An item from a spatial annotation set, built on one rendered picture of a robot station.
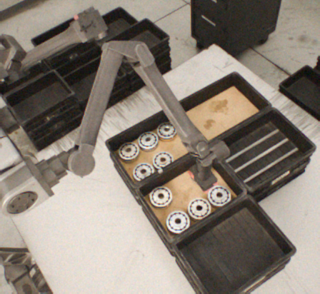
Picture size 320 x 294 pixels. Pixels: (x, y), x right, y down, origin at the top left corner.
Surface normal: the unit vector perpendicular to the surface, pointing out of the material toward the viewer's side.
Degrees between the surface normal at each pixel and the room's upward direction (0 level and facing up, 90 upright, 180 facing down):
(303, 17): 0
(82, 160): 50
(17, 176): 0
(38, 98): 0
